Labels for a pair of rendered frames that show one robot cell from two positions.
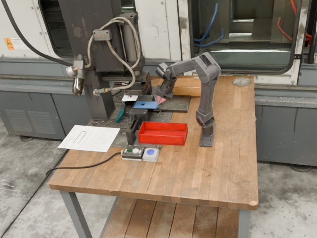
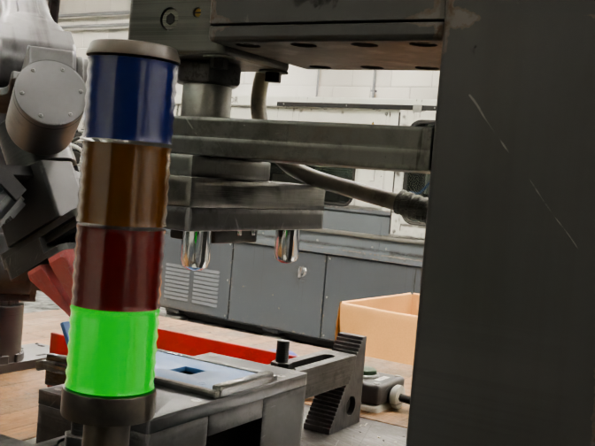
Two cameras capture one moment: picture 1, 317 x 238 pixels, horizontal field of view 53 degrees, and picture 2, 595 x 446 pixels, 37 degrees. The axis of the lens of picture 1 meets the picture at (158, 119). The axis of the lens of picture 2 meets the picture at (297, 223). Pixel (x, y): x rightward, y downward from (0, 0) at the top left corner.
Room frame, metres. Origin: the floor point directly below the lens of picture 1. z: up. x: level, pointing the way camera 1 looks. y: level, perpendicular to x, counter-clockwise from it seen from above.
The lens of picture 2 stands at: (2.23, 0.31, 1.15)
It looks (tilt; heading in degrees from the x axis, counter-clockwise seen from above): 3 degrees down; 193
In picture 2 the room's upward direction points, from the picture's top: 5 degrees clockwise
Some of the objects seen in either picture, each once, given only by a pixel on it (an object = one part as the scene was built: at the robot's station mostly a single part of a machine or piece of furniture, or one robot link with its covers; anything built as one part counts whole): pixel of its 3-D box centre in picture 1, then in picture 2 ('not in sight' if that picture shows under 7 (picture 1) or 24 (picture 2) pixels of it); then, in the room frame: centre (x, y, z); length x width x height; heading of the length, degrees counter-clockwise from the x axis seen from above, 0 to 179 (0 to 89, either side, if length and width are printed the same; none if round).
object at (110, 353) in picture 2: not in sight; (112, 346); (1.88, 0.15, 1.07); 0.04 x 0.04 x 0.03
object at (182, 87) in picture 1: (183, 87); not in sight; (1.82, -0.19, 0.93); 0.25 x 0.13 x 0.08; 73
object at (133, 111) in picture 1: (142, 104); (184, 386); (1.60, 0.08, 0.98); 0.20 x 0.10 x 0.01; 163
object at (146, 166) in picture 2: not in sight; (124, 184); (1.88, 0.15, 1.14); 0.04 x 0.04 x 0.03
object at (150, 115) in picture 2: not in sight; (130, 101); (1.88, 0.15, 1.17); 0.04 x 0.04 x 0.03
